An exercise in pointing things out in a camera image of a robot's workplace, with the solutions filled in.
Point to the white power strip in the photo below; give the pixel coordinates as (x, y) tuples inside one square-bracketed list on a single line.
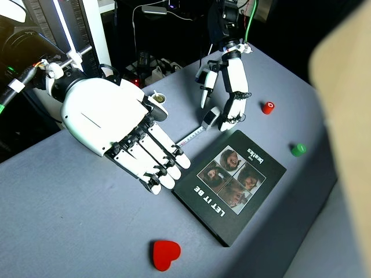
[(160, 72)]

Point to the grey tape measure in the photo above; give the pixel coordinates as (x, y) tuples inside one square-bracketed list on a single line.
[(211, 117)]

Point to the red cylinder block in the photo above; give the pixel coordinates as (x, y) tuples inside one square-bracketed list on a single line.
[(267, 108)]

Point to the grey table cloth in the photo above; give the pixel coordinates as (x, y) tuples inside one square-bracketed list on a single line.
[(72, 217)]

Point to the red heart block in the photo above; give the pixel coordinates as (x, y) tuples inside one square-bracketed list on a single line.
[(165, 255)]

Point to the small white cup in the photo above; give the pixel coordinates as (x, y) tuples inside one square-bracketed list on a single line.
[(159, 99)]

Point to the black power adapter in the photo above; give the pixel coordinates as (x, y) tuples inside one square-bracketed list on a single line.
[(144, 59)]

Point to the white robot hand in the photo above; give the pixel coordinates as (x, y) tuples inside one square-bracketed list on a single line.
[(236, 75), (101, 116)]

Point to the beige blurred board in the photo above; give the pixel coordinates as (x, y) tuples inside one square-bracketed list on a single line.
[(347, 101)]

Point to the black Let It Be book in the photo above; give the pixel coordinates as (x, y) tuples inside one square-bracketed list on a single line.
[(211, 220)]

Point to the green cylinder block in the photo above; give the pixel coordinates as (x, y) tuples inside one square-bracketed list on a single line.
[(298, 150)]

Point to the grey flat device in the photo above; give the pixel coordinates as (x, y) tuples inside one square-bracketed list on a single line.
[(153, 10)]

